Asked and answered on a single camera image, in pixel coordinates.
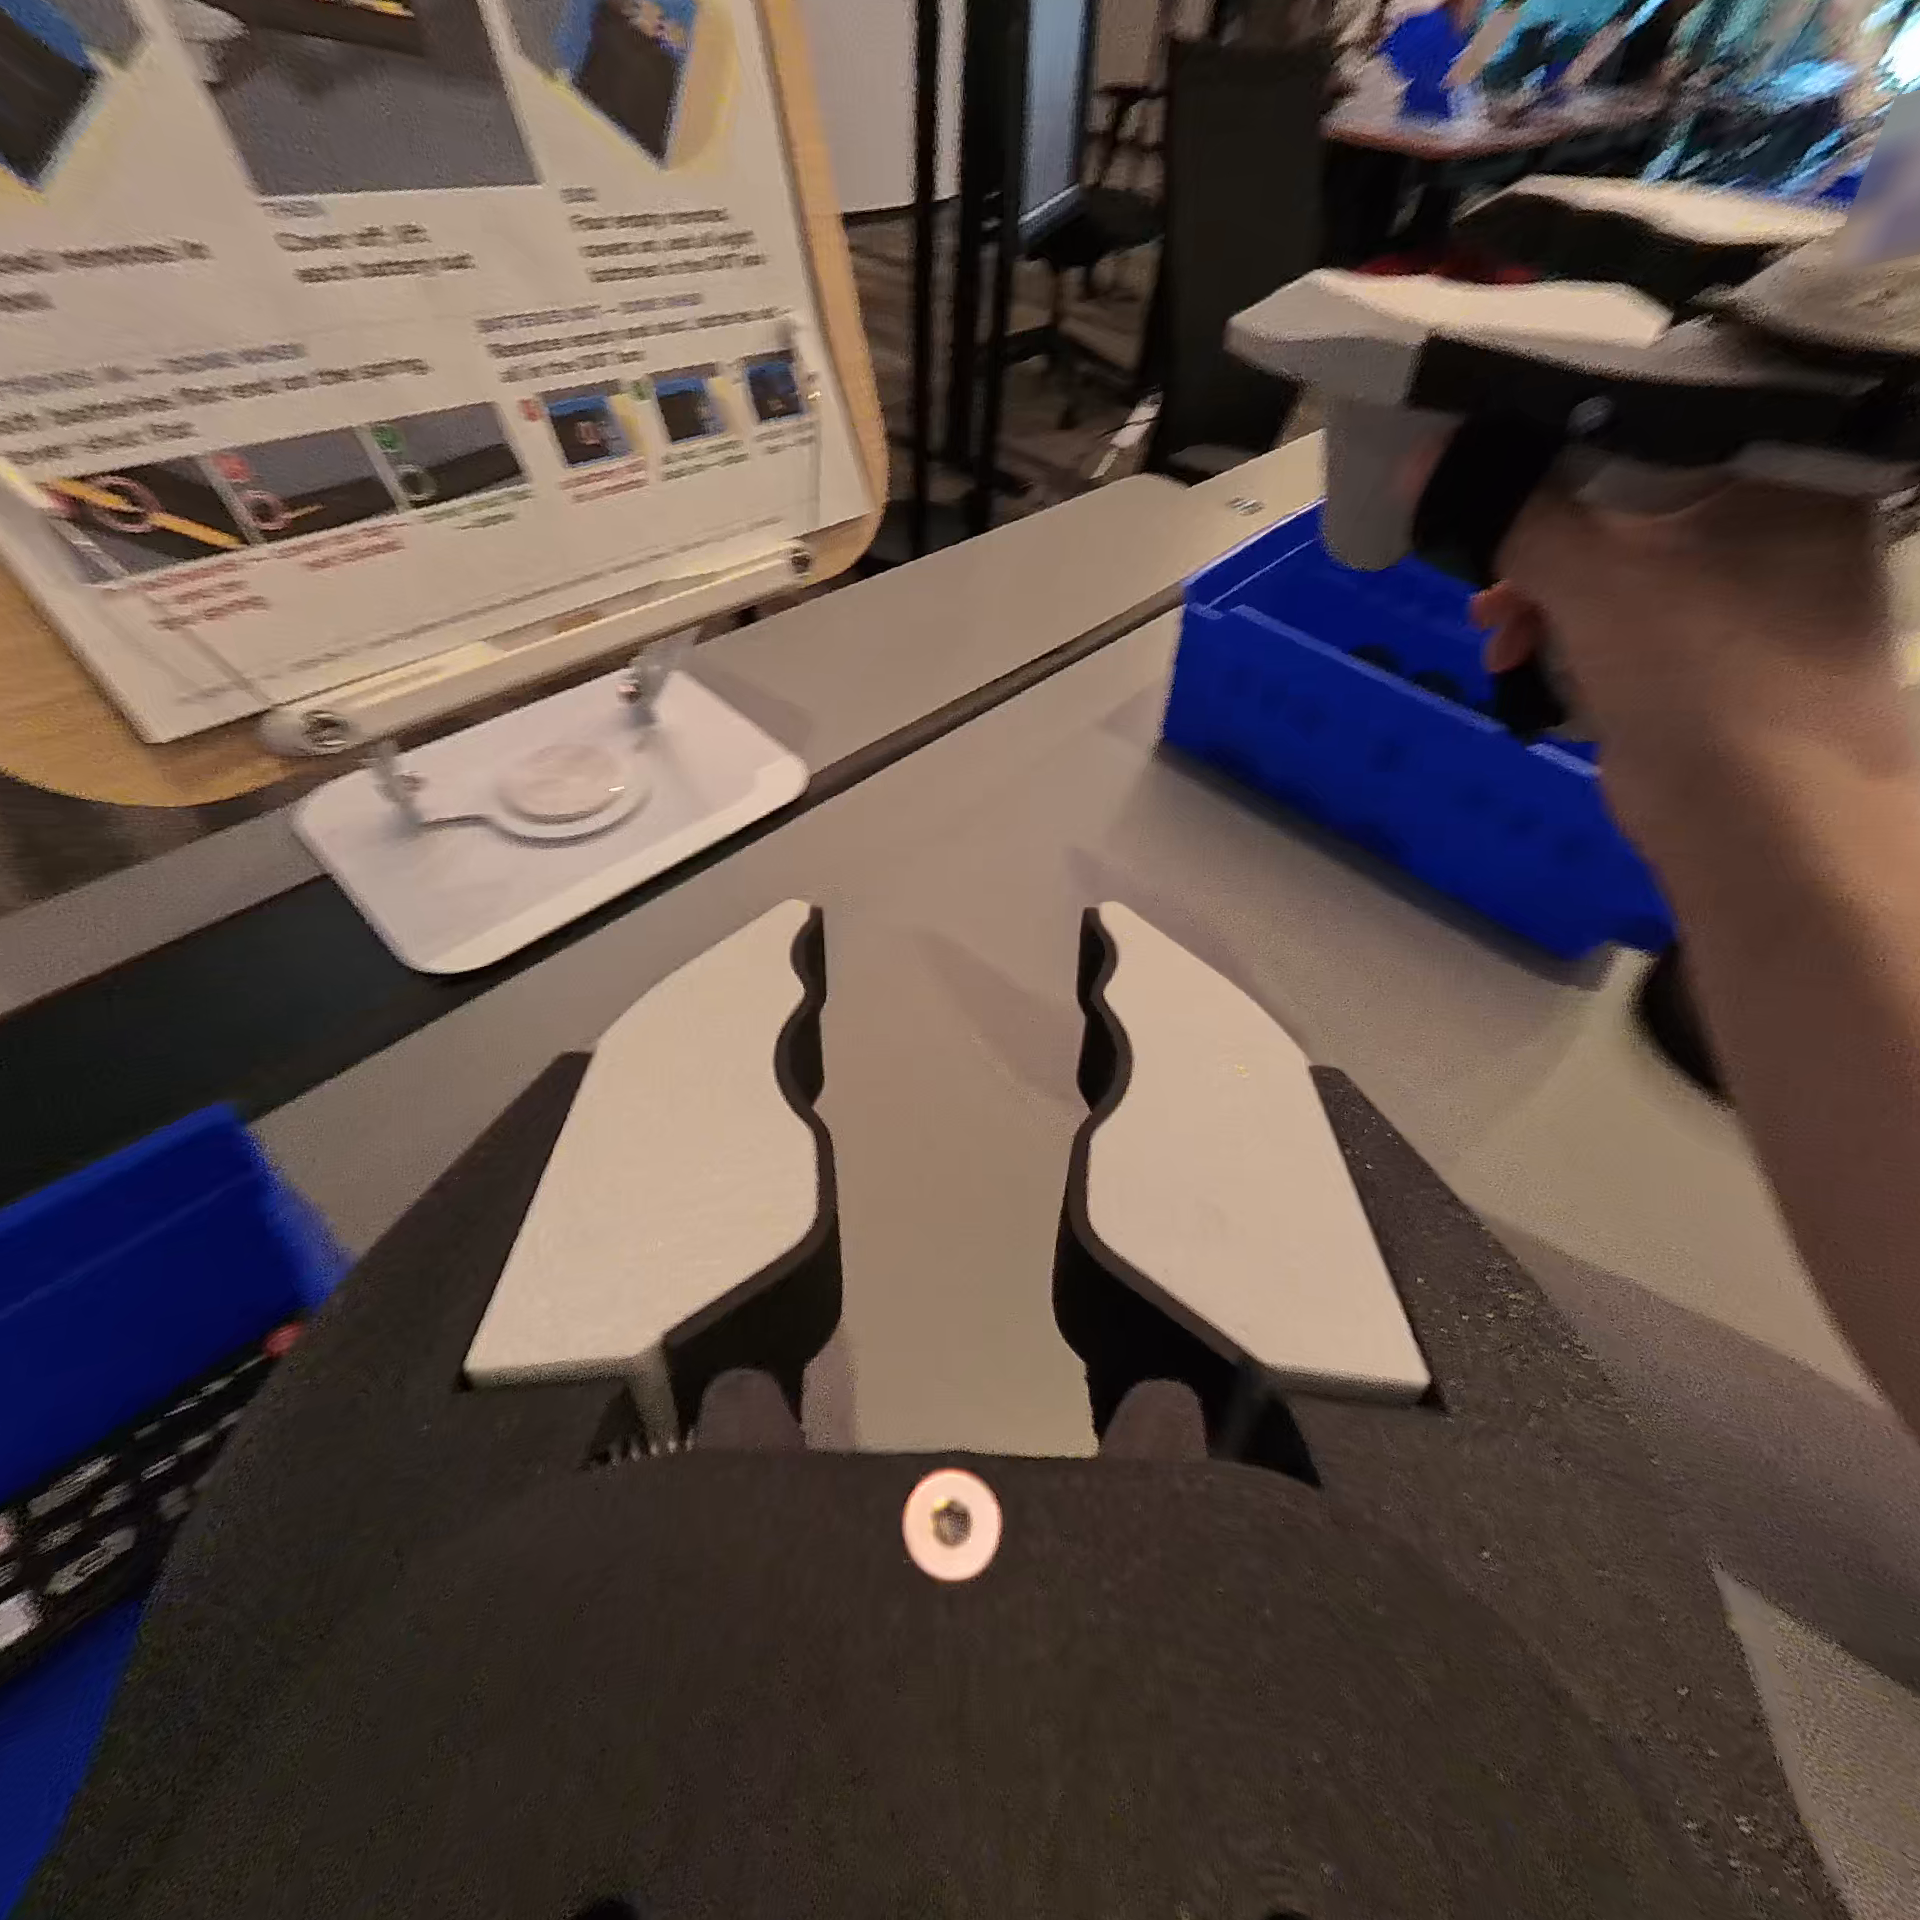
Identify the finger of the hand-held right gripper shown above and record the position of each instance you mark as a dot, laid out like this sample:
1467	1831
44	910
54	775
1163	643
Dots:
1677	209
1423	315

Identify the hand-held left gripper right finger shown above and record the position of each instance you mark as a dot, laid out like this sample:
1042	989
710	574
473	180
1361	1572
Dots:
1228	1200

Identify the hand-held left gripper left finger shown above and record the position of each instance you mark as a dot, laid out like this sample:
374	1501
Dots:
660	1200

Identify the blue plastic bin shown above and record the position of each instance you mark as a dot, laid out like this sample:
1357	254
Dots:
1351	720
118	1263

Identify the person's right forearm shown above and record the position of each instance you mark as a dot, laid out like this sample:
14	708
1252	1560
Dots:
1827	1080

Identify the black remote control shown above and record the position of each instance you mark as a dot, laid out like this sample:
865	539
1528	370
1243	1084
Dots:
118	1487

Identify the person's right hand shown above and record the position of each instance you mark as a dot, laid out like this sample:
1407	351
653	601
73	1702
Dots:
1723	676

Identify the black high-back office chair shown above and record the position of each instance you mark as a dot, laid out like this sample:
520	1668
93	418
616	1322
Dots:
1240	227

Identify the white tablet stand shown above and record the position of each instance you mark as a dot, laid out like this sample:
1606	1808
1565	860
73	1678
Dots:
556	838

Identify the whiteboard on black stand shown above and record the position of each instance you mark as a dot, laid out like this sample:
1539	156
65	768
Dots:
981	302

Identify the instruction sign on stand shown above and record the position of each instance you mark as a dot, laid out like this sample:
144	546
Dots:
832	375

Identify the printed instruction sheet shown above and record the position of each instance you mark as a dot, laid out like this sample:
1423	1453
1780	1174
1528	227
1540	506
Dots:
374	302

